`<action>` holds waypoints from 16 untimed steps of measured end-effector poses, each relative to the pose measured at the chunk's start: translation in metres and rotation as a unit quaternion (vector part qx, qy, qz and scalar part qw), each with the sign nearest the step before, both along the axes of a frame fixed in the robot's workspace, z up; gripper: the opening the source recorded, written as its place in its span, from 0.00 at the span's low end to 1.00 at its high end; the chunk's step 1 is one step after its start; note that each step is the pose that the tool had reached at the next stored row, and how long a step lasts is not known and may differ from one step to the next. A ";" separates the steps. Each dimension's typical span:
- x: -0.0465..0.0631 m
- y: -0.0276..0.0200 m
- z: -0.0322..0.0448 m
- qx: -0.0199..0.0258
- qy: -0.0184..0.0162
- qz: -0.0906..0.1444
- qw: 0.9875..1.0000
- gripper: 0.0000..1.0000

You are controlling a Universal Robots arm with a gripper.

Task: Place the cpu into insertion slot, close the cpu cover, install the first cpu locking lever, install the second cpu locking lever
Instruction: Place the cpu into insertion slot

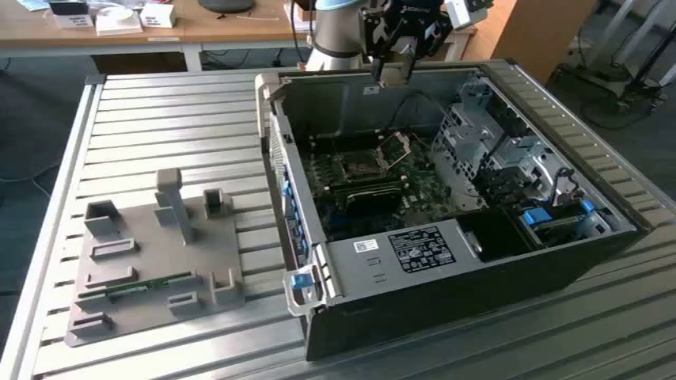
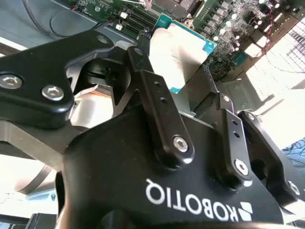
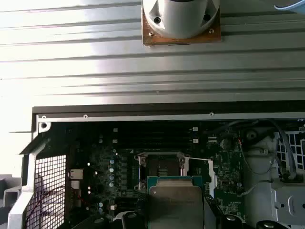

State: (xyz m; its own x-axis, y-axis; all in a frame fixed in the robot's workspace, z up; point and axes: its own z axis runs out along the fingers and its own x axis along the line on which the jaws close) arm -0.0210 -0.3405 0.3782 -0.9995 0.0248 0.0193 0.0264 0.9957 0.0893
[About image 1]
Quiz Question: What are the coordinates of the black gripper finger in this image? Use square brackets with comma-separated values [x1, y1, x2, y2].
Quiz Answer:
[368, 21, 394, 85]
[398, 33, 424, 85]

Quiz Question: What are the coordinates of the metal socket cover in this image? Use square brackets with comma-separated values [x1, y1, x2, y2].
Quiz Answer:
[372, 132, 414, 171]

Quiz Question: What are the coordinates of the CPU socket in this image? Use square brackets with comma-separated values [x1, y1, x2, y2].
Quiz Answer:
[334, 149, 390, 181]

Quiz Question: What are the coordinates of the silver drive cage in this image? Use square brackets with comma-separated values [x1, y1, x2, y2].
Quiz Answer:
[429, 70, 561, 213]

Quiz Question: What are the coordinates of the wooden cabinet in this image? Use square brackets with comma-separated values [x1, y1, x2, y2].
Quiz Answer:
[464, 0, 602, 86]

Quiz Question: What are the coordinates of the green motherboard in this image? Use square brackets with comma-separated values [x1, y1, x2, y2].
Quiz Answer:
[301, 132, 490, 242]

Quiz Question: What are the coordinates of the dark round object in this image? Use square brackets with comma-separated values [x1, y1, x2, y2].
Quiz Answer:
[197, 0, 256, 13]

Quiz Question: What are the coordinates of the wooden desk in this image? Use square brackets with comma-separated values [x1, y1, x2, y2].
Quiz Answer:
[0, 0, 480, 74]

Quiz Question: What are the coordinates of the black graphics card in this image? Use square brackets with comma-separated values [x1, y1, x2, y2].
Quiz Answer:
[340, 188, 408, 223]

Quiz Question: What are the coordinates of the black wheeled stand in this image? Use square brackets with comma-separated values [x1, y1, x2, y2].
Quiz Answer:
[614, 59, 668, 110]

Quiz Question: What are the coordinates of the white labelled box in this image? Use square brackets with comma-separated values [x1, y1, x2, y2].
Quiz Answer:
[140, 2, 178, 29]

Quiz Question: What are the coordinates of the blue disk carrier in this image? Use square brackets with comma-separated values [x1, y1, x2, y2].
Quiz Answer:
[520, 207, 554, 230]

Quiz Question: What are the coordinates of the silver power supply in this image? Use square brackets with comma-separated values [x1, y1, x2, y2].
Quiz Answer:
[314, 218, 485, 308]

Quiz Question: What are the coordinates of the white box black top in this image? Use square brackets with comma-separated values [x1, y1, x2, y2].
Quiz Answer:
[48, 1, 97, 30]

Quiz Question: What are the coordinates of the grey parts rack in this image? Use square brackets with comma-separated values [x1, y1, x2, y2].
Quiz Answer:
[62, 167, 248, 348]

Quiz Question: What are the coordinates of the black PC case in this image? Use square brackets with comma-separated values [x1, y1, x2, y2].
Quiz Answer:
[253, 58, 661, 362]

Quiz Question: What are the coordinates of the pale blue paper sheet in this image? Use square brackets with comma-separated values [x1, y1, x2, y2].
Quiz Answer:
[13, 0, 53, 13]

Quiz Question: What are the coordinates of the green RAM stick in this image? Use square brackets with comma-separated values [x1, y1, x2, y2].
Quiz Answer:
[104, 272, 192, 298]

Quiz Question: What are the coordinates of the black case cable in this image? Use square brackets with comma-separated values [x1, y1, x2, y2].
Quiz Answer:
[393, 92, 445, 134]

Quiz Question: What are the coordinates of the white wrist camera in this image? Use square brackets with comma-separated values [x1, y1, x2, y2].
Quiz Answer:
[445, 0, 496, 32]

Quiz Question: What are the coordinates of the black hanging cable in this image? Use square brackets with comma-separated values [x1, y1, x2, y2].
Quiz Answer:
[286, 0, 308, 67]

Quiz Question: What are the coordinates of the black power wire bundle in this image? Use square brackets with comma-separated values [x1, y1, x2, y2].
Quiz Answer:
[546, 166, 585, 207]

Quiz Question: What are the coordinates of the white floor cable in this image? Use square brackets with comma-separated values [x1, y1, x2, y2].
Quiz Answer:
[0, 161, 60, 199]

